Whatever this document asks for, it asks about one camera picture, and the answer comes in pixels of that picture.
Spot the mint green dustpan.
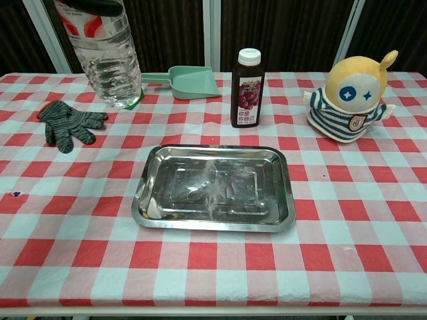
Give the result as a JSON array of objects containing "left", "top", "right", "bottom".
[{"left": 141, "top": 65, "right": 223, "bottom": 101}]

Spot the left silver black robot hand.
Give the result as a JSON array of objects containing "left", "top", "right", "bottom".
[{"left": 66, "top": 0, "right": 124, "bottom": 17}]

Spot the stainless steel tray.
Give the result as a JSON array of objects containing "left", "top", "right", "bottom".
[{"left": 131, "top": 144, "right": 297, "bottom": 233}]

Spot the red white checkered tablecloth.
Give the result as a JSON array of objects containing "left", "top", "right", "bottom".
[{"left": 0, "top": 71, "right": 427, "bottom": 309}]

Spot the clear plastic bottle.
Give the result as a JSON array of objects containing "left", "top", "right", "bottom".
[{"left": 54, "top": 0, "right": 143, "bottom": 109}]

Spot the grey knit glove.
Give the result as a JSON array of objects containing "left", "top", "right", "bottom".
[{"left": 36, "top": 101, "right": 109, "bottom": 155}]

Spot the dark brown partition panel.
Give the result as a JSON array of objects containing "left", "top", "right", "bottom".
[
  {"left": 220, "top": 0, "right": 353, "bottom": 73},
  {"left": 43, "top": 0, "right": 205, "bottom": 73},
  {"left": 0, "top": 0, "right": 58, "bottom": 77},
  {"left": 346, "top": 0, "right": 427, "bottom": 73}
]

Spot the dark grape juice bottle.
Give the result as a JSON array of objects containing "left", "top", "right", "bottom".
[{"left": 231, "top": 47, "right": 266, "bottom": 129}]

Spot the yellow striped plush toy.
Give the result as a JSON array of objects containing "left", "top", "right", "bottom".
[{"left": 304, "top": 49, "right": 400, "bottom": 143}]

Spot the grey partition post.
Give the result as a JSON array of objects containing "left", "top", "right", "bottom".
[
  {"left": 332, "top": 0, "right": 367, "bottom": 73},
  {"left": 21, "top": 0, "right": 73, "bottom": 75},
  {"left": 201, "top": 0, "right": 222, "bottom": 73}
]

